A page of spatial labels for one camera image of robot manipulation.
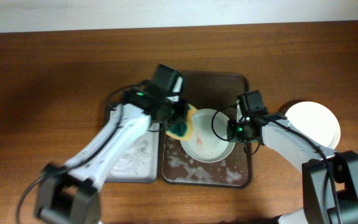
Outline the green and yellow sponge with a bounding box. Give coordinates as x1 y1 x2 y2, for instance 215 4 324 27
165 104 197 141

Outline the pale green plate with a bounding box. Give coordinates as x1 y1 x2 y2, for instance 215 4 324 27
180 109 235 163

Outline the white plate with rim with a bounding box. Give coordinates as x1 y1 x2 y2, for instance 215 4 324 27
285 101 341 149

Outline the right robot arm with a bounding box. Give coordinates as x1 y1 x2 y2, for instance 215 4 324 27
227 91 358 224

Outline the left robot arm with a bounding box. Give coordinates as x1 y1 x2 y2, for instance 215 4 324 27
34 65 188 224

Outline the brown plastic serving tray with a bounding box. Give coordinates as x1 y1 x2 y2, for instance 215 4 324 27
158 71 253 189

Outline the small grey sponge tray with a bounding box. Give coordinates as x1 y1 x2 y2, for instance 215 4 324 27
106 123 161 183

